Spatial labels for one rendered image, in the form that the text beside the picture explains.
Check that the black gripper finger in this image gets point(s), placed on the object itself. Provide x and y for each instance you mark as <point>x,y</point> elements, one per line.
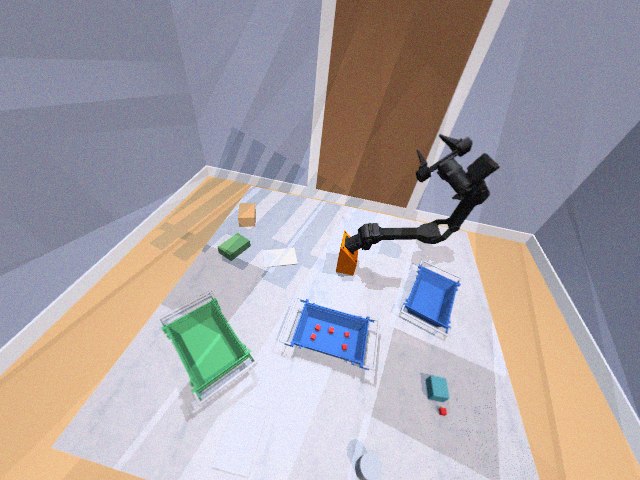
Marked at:
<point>451,142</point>
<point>422,160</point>

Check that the grey cylinder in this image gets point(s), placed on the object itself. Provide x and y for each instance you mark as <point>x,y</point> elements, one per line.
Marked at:
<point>368,467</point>

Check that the green rectangular block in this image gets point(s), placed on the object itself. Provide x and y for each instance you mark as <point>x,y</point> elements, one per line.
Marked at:
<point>234,246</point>

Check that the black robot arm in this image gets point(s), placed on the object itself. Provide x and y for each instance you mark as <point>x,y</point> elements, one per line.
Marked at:
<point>471,190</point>

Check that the teal cube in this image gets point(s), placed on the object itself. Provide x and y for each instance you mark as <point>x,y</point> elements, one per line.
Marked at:
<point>437,388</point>

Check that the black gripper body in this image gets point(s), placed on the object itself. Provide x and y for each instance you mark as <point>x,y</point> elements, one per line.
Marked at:
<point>448,166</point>

